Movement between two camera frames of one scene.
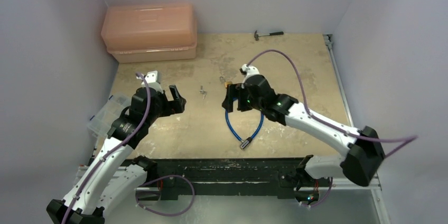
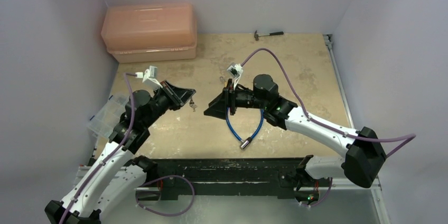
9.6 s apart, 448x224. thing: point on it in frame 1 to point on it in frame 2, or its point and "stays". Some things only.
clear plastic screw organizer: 105,118 stays
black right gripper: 239,96 to 229,97
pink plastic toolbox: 143,32 stays
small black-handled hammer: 256,36 stays
